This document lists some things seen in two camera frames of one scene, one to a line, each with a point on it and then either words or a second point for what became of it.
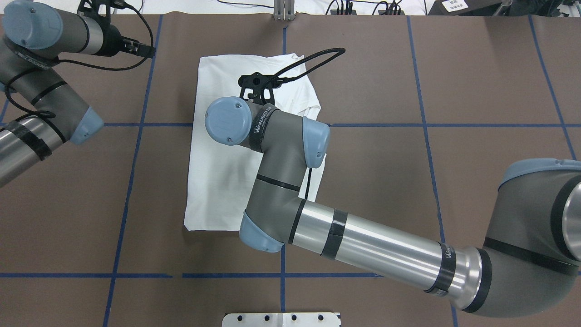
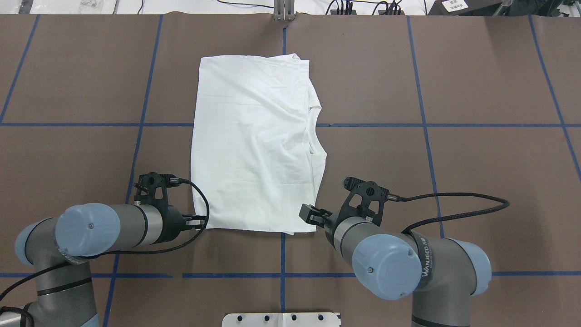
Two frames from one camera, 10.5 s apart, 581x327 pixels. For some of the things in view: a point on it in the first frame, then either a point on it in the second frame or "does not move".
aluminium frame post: [284, 10] does not move
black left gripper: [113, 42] -> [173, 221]
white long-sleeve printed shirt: [220, 178] does not move
